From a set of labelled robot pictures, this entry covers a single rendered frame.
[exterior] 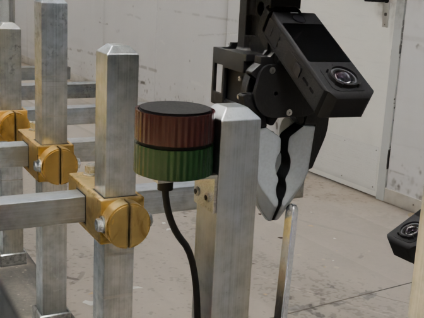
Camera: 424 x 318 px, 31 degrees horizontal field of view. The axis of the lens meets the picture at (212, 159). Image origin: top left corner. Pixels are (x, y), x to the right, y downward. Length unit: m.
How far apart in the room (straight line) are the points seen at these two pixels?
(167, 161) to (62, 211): 0.33
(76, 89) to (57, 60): 0.59
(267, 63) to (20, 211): 0.34
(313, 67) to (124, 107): 0.27
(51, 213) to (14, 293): 0.42
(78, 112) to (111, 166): 0.56
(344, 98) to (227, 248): 0.15
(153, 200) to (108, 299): 0.12
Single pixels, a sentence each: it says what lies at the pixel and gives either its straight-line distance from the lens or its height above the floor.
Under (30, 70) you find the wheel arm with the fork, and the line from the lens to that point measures 1.87.
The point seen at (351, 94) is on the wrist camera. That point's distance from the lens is 0.60.
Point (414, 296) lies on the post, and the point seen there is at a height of 1.06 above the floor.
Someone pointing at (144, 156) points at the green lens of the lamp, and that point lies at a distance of 0.56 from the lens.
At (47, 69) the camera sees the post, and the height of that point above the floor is 1.07.
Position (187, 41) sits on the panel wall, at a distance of 5.87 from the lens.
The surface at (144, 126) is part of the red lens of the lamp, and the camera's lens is 0.56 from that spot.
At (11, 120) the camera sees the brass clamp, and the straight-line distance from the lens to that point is 1.28.
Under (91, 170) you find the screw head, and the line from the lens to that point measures 0.91.
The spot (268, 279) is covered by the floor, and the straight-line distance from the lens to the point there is 3.15.
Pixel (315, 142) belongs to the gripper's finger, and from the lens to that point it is 0.70.
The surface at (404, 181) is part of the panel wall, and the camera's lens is 4.21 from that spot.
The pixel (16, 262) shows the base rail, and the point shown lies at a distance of 1.37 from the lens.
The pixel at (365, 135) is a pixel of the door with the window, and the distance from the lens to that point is 4.40.
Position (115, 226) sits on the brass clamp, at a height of 0.95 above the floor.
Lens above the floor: 1.22
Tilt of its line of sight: 14 degrees down
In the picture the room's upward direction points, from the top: 3 degrees clockwise
